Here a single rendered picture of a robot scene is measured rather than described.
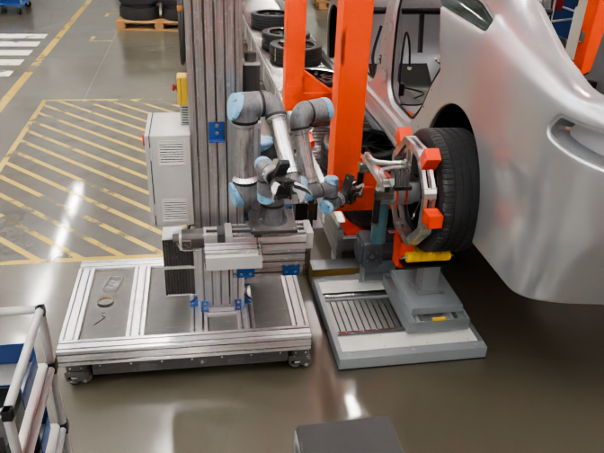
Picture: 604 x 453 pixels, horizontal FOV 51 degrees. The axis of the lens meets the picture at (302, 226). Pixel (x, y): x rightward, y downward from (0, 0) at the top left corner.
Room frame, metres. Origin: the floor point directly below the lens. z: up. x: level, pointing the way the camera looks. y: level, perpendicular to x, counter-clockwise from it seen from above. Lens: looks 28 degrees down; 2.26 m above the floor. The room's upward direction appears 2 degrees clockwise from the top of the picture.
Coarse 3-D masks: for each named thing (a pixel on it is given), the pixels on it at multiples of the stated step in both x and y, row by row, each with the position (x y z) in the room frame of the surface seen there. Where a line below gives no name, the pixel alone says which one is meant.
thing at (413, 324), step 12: (384, 276) 3.28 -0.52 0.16; (384, 288) 3.26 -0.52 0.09; (396, 288) 3.19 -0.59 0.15; (396, 300) 3.03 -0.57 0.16; (396, 312) 3.00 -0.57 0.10; (408, 312) 2.94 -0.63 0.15; (456, 312) 2.93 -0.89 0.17; (408, 324) 2.81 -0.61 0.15; (420, 324) 2.83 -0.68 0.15; (432, 324) 2.84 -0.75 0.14; (444, 324) 2.85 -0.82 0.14; (456, 324) 2.87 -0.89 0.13; (468, 324) 2.88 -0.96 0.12
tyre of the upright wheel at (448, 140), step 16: (432, 128) 3.18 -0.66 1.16; (448, 128) 3.20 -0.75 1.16; (432, 144) 3.00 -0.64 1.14; (448, 144) 2.97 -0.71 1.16; (464, 144) 2.98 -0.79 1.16; (448, 160) 2.88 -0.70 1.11; (464, 160) 2.89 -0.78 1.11; (448, 176) 2.82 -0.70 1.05; (464, 176) 2.83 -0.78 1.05; (448, 192) 2.78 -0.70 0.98; (464, 192) 2.79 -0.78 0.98; (448, 208) 2.76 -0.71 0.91; (464, 208) 2.77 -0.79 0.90; (448, 224) 2.76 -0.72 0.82; (464, 224) 2.77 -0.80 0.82; (432, 240) 2.82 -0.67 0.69; (448, 240) 2.79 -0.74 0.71; (464, 240) 2.81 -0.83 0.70
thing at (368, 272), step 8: (360, 232) 3.39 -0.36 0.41; (368, 232) 3.39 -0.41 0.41; (392, 232) 3.36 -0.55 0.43; (360, 240) 3.32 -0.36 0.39; (368, 240) 3.29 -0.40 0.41; (392, 240) 3.32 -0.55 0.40; (360, 248) 3.28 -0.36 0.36; (368, 248) 3.25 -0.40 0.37; (376, 248) 3.26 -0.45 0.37; (384, 248) 3.31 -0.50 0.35; (392, 248) 3.31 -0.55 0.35; (360, 256) 3.27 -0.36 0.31; (368, 256) 3.25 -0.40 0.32; (376, 256) 3.26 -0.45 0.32; (384, 256) 3.30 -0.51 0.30; (392, 256) 3.30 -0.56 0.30; (360, 264) 3.26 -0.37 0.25; (368, 264) 3.25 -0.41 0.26; (376, 264) 3.26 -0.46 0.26; (384, 264) 3.45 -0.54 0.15; (392, 264) 3.42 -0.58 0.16; (360, 272) 3.39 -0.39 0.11; (368, 272) 3.43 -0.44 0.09; (376, 272) 3.44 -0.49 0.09; (384, 272) 3.44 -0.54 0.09; (360, 280) 3.34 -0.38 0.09; (368, 280) 3.34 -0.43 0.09; (376, 280) 3.35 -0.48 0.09
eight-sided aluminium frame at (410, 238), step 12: (408, 144) 3.10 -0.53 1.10; (420, 144) 3.05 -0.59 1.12; (396, 156) 3.27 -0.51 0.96; (420, 168) 2.90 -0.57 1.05; (420, 180) 2.88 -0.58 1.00; (432, 180) 2.85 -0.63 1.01; (432, 192) 2.80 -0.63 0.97; (432, 204) 2.80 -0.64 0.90; (396, 216) 3.17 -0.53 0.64; (420, 216) 2.82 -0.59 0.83; (396, 228) 3.11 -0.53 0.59; (408, 228) 3.07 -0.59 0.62; (420, 228) 2.79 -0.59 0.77; (408, 240) 2.92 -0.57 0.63; (420, 240) 2.89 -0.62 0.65
